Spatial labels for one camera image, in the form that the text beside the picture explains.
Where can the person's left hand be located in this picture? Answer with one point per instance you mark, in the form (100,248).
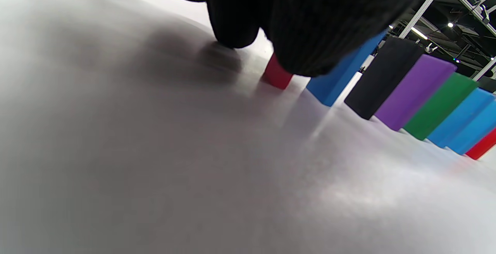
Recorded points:
(310,13)

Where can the pink domino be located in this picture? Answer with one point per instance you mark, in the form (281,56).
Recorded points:
(277,77)

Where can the blue domino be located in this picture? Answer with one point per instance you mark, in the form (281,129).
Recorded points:
(461,118)
(478,133)
(337,83)

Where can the black domino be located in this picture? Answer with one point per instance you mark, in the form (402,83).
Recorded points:
(383,79)

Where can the purple domino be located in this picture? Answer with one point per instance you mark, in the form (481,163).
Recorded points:
(414,91)

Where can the green domino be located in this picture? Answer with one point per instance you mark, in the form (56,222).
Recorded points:
(441,106)

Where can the red domino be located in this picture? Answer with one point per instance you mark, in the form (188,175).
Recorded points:
(484,147)

